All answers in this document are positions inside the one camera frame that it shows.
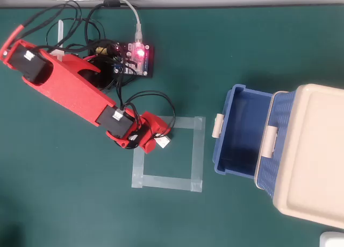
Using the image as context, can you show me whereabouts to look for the black power cable with ferrite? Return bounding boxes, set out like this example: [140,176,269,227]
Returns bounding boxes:
[84,0,128,47]

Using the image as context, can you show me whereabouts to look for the grey USB cable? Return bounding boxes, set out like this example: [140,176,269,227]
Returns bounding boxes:
[0,0,144,45]

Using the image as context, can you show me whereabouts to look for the clear tape strip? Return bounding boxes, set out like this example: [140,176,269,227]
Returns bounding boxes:
[131,174,203,193]
[190,116,206,193]
[154,115,206,129]
[131,147,147,189]

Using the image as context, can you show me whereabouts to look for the black gripper motor cable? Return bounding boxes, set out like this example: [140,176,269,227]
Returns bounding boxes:
[118,90,177,129]

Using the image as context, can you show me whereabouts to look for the blue drawer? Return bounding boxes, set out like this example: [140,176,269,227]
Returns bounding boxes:
[255,90,298,202]
[211,83,274,179]

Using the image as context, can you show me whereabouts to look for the black controller board, red LED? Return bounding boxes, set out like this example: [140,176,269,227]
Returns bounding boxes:
[88,41,156,79]

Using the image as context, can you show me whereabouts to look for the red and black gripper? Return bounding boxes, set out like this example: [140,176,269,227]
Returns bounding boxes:
[114,111,167,154]

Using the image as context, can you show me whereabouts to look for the white translucent plastic strip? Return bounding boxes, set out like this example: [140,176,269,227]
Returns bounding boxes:
[48,19,66,62]

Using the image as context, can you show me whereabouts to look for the white cube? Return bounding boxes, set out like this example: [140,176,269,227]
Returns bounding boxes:
[155,135,173,150]

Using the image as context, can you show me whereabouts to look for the white object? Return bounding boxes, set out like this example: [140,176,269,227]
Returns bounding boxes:
[319,231,344,247]

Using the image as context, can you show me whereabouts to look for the beige plastic drawer cabinet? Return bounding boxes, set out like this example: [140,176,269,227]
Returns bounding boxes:
[254,83,344,230]

